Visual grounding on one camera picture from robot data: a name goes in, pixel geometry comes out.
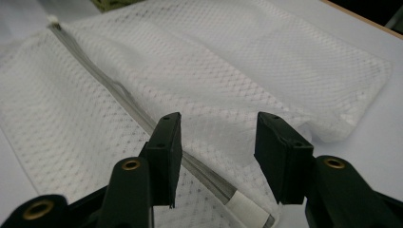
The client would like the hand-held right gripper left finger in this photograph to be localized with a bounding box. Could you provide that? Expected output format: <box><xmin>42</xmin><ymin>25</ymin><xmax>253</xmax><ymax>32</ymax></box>
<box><xmin>139</xmin><ymin>111</ymin><xmax>184</xmax><ymax>210</ymax></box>

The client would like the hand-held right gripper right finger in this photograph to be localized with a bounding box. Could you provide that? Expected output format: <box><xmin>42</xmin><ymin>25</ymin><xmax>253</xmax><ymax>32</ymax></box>
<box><xmin>253</xmin><ymin>110</ymin><xmax>315</xmax><ymax>205</ymax></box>

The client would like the white mesh laundry bag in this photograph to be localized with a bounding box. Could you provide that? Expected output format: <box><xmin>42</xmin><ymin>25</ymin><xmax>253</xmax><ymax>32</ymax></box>
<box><xmin>0</xmin><ymin>0</ymin><xmax>394</xmax><ymax>228</ymax></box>

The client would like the green woven basket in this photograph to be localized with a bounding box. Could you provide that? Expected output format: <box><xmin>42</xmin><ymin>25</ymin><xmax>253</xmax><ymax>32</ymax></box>
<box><xmin>89</xmin><ymin>0</ymin><xmax>144</xmax><ymax>13</ymax></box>

